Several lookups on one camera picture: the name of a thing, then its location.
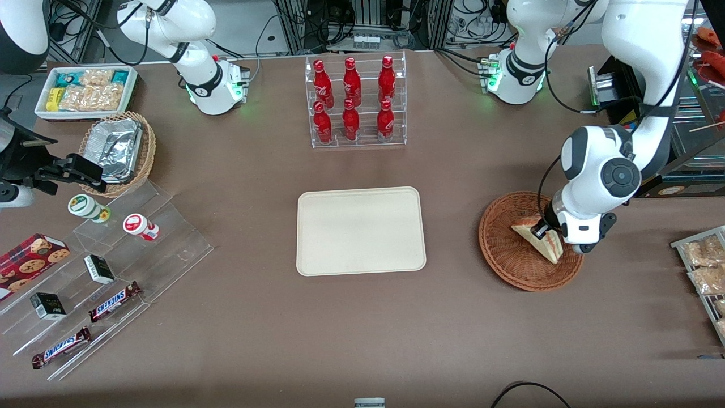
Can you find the yellow snack pack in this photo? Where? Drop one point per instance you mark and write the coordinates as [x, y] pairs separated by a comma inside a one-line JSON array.
[[54, 99]]

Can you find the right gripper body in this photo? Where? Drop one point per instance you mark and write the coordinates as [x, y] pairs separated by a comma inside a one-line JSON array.
[[35, 160]]

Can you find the cream plastic tray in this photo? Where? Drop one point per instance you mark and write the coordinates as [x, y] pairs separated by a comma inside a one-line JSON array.
[[359, 229]]

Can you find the aluminium equipment frame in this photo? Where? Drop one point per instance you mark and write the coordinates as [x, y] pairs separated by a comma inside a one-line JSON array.
[[289, 22]]

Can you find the small black carton box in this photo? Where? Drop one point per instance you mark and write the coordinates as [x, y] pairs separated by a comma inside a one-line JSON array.
[[99, 269], [48, 306]]

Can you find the Snickers chocolate bar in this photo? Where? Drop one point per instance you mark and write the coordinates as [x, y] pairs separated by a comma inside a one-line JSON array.
[[61, 347], [115, 301]]

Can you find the teal snack pack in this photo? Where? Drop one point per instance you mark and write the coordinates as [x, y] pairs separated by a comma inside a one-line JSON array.
[[120, 76], [68, 78]]

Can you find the red tartan cookie box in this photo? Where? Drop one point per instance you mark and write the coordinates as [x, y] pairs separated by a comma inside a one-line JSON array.
[[31, 258]]

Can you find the black food warmer cabinet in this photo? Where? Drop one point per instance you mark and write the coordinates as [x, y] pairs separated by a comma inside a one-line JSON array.
[[702, 190]]

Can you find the clear nut snack pack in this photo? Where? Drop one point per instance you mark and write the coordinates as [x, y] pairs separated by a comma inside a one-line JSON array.
[[708, 279], [702, 252]]

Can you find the red lid yogurt cup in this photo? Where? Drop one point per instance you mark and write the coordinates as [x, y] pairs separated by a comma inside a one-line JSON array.
[[137, 224]]

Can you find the triangular sandwich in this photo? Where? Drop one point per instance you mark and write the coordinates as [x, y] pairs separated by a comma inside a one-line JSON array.
[[546, 249]]

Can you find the white power strip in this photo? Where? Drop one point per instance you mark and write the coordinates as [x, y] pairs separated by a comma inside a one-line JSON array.
[[366, 41]]

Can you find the clear acrylic bottle rack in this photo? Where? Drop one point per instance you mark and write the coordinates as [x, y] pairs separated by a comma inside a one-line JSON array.
[[368, 141]]

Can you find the tray of packaged snacks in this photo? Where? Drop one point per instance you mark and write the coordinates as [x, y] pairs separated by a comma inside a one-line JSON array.
[[679, 245]]

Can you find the silver foil packets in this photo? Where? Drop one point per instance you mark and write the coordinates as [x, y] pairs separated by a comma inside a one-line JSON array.
[[116, 147]]

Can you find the stainless steel pan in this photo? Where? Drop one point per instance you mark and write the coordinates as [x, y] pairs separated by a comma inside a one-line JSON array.
[[708, 147]]

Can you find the red sausage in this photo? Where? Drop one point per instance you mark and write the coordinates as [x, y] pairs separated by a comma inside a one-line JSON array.
[[711, 37], [715, 63]]

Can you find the red cola bottle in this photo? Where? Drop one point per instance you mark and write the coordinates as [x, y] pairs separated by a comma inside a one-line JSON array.
[[352, 82], [350, 122], [323, 85], [385, 122], [387, 79], [323, 126]]

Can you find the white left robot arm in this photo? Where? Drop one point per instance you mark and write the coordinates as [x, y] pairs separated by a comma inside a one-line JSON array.
[[645, 34]]

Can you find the white snack bin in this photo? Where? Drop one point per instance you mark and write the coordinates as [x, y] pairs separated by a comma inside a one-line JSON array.
[[41, 112]]

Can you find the brown wicker basket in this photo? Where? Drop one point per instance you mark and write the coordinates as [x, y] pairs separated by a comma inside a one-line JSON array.
[[510, 260]]

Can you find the green lid yogurt cup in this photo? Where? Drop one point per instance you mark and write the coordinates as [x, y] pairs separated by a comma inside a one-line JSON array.
[[85, 205]]

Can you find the clear rice cracker pack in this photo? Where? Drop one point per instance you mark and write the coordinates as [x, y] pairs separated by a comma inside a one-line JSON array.
[[96, 77], [90, 97]]

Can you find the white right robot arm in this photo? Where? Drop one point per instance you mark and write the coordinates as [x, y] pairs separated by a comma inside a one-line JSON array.
[[198, 85]]

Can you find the clear acrylic stepped shelf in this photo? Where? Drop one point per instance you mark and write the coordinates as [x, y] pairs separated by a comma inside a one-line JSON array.
[[175, 238]]

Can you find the light wicker basket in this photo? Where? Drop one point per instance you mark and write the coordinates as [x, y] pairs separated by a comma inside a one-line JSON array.
[[148, 144]]

